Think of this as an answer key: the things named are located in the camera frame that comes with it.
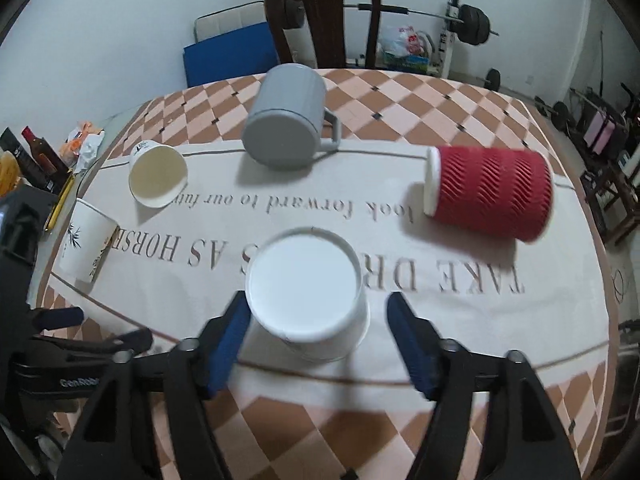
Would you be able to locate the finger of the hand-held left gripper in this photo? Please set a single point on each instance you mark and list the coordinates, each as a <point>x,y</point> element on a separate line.
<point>57,318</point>
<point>127,341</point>

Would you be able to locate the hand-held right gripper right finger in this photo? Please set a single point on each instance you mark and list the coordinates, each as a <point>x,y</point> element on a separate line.
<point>410,342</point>

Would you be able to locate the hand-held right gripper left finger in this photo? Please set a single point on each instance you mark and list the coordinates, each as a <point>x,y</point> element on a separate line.
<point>227,342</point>

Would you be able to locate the large white paper cup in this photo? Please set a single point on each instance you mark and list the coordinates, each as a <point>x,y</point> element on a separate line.
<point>305,285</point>

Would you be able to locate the plant print white paper cup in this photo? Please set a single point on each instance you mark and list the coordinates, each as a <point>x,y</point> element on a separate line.
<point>82,240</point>

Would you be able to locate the small white paper cup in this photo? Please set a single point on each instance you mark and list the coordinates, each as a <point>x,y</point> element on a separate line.
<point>157,175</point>

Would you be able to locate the red ribbed paper cup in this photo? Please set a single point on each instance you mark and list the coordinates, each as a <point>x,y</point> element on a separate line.
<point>492,190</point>

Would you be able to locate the yellow pencil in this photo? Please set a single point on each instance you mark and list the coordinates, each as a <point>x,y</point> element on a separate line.
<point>61,202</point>

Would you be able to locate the brown bottle red cap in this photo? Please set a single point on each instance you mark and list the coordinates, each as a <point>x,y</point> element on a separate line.
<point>42,155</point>

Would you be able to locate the white lettered table runner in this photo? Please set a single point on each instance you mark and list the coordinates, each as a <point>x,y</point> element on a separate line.
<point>500,320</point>

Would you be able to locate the orange snack packet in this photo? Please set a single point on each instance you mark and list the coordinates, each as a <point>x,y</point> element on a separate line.
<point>82,142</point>

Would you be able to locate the grey mug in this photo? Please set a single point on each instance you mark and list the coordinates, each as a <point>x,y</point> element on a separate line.
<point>285,110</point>

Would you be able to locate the wooden rack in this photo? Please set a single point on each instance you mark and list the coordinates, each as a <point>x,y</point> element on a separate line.
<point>612,195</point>

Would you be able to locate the blue mat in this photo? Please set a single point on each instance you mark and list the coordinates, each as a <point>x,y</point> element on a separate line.
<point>225,57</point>

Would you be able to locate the black dumbbell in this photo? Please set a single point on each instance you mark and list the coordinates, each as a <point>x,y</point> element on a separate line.
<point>492,79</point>
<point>559,112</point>

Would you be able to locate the pink bag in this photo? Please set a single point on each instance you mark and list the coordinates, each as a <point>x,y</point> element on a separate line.
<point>599,132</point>

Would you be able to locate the plastic bag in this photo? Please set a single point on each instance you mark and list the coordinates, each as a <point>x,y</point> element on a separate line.
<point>405,42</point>

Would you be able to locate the white padded board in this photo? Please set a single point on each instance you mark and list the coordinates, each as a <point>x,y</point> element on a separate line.
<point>225,16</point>

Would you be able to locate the black barbell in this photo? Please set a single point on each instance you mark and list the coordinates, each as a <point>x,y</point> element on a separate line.
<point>472,22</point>

